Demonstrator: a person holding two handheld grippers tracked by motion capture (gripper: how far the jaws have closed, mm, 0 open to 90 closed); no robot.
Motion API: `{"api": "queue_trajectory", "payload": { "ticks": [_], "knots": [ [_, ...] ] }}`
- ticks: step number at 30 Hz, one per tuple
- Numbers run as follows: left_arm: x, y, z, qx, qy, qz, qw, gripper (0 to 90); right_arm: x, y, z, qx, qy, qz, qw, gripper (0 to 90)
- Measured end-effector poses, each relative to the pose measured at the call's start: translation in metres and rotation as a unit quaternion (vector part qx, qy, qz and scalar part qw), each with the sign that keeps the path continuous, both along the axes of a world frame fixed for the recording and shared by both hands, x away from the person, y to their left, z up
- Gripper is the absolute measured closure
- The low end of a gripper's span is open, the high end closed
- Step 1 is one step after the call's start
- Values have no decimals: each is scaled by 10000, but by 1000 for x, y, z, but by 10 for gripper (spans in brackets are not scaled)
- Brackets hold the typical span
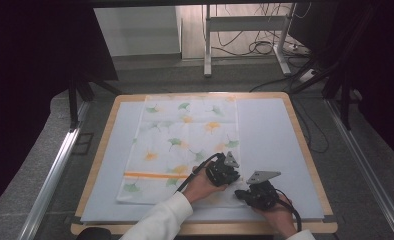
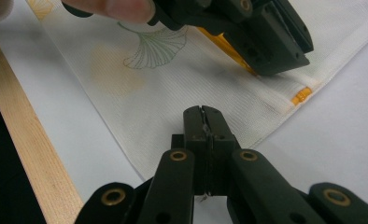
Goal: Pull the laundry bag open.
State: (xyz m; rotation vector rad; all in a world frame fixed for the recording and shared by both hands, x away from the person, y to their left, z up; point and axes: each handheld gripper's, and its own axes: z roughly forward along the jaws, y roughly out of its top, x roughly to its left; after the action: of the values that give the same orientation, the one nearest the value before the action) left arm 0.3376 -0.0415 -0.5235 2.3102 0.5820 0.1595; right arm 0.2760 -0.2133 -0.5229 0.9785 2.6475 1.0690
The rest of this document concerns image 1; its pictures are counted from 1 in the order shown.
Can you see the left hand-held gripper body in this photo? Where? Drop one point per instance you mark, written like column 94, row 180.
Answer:
column 220, row 171

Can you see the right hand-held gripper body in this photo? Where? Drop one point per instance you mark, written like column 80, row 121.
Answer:
column 263, row 193

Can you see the white leaf-print cloth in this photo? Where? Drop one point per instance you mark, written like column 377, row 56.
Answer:
column 181, row 143

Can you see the person's left hand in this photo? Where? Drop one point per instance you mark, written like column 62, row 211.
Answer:
column 200, row 186

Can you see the person's right hand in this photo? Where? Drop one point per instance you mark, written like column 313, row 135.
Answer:
column 278, row 218

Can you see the wooden table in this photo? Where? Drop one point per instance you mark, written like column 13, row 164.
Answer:
column 215, row 229

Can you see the white table mat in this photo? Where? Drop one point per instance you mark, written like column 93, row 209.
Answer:
column 271, row 133

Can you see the grey tape piece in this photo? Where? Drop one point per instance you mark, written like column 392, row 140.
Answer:
column 330, row 219

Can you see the white power strip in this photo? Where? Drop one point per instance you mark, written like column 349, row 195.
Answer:
column 307, row 75

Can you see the black metal stand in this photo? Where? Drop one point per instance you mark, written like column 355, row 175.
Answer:
column 345, row 100
column 73, row 103

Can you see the black floor plate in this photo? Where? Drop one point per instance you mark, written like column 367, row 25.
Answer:
column 82, row 144

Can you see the dark rounded object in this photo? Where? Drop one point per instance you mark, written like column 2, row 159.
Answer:
column 93, row 234

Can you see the white cabinet panel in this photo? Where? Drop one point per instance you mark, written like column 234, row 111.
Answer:
column 135, row 30

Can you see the dark curtain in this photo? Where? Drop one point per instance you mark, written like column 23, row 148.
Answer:
column 25, row 83
column 385, row 66

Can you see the aluminium floor rail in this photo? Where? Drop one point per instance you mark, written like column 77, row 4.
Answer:
column 48, row 180
column 368, row 170

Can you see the white desk frame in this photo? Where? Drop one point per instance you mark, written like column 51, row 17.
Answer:
column 245, row 23

